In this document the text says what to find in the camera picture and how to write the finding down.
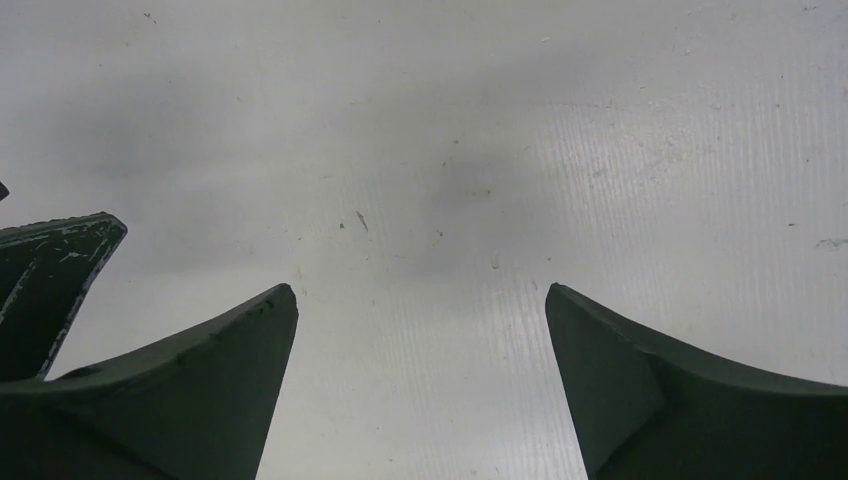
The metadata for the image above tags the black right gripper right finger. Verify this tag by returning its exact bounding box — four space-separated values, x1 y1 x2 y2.
545 283 847 479

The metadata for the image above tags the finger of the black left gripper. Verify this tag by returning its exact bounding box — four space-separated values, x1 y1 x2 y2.
1 212 127 382

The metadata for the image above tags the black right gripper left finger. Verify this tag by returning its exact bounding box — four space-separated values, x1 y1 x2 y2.
1 284 298 479

